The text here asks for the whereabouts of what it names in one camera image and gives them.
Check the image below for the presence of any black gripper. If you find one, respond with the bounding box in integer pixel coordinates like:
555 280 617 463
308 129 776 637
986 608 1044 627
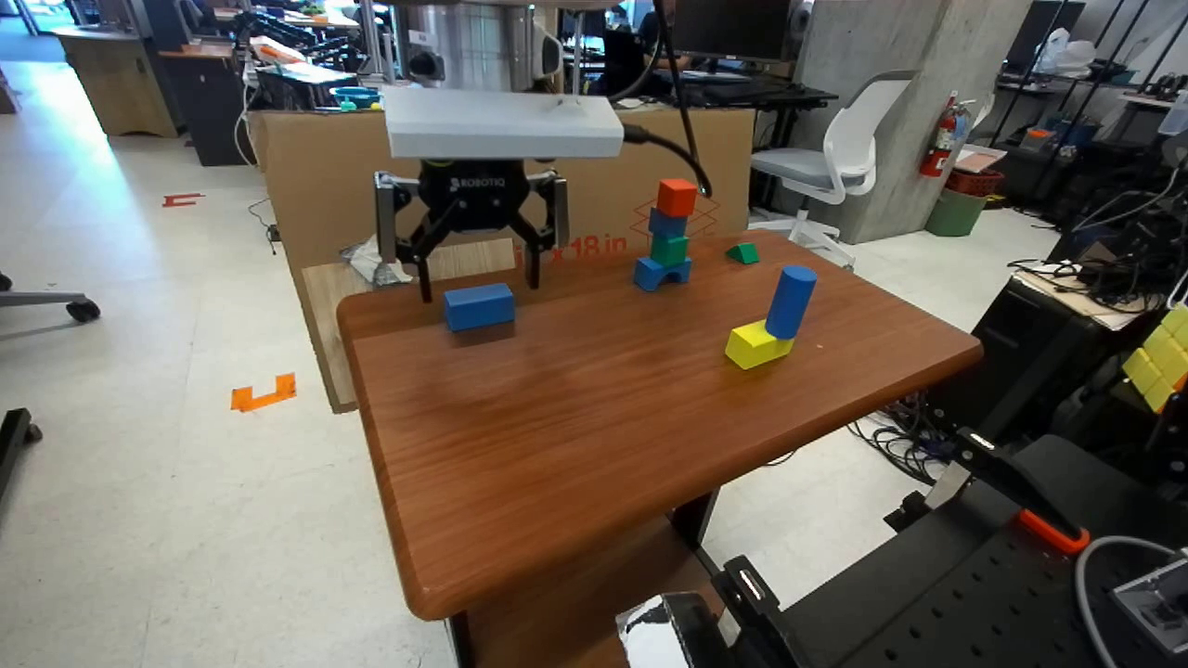
372 154 573 304

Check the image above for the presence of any blue rectangular block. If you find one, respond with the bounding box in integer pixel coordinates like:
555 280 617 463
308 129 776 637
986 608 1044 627
441 280 521 337

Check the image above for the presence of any blue arch block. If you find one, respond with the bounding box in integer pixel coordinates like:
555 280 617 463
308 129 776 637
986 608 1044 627
632 247 695 298

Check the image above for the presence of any blue cube block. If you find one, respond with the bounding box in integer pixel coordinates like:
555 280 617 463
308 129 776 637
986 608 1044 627
646 202 695 244

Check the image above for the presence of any green cube block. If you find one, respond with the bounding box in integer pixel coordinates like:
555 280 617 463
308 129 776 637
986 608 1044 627
646 228 695 270

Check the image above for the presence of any orange cube block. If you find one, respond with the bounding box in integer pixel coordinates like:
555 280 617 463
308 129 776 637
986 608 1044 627
652 175 705 221

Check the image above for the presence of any yellow rectangular block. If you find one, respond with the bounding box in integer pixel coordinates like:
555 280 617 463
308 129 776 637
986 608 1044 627
721 314 799 374

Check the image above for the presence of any blue cylinder block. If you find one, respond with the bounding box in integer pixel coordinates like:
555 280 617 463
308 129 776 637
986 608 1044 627
760 264 821 343

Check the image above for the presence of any cardboard box red print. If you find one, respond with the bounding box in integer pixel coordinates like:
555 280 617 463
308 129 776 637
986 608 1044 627
243 102 760 418

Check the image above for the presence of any orange floor marker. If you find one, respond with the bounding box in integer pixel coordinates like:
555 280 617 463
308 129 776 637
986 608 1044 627
225 371 300 414

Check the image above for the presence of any black cabinet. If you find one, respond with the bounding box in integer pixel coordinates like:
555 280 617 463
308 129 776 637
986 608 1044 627
154 40 260 171

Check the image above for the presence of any wooden table base board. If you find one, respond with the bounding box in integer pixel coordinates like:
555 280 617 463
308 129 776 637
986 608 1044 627
446 489 727 668

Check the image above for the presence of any white office chair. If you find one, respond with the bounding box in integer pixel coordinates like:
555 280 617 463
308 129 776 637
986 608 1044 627
745 75 918 270

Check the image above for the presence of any wooden cabinet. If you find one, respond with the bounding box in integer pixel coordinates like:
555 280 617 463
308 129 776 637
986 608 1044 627
50 22 177 142

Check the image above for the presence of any green bin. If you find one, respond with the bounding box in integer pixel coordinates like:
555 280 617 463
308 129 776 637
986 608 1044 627
922 184 992 240

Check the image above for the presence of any red fire extinguisher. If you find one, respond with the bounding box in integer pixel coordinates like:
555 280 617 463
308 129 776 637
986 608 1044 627
918 94 977 184

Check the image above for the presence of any black perforated breadboard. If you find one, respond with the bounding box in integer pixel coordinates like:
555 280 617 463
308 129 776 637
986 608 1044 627
690 430 1188 668

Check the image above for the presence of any white plastic bag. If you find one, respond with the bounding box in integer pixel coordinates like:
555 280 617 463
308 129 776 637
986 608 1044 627
1028 22 1104 82

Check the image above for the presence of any yellow foam pad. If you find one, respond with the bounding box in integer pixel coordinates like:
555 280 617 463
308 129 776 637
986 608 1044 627
1121 299 1188 418

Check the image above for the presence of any grey electronics box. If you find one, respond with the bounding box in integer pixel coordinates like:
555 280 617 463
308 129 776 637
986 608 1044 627
1111 551 1188 660

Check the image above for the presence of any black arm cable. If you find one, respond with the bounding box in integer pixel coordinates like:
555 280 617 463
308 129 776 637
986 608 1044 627
617 0 716 199

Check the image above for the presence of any black clamp orange handle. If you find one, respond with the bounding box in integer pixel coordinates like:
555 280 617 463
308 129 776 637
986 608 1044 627
712 551 799 668
918 421 1094 560

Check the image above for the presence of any grey coiled cable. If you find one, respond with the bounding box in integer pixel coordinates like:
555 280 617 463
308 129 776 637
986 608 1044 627
1068 530 1188 668

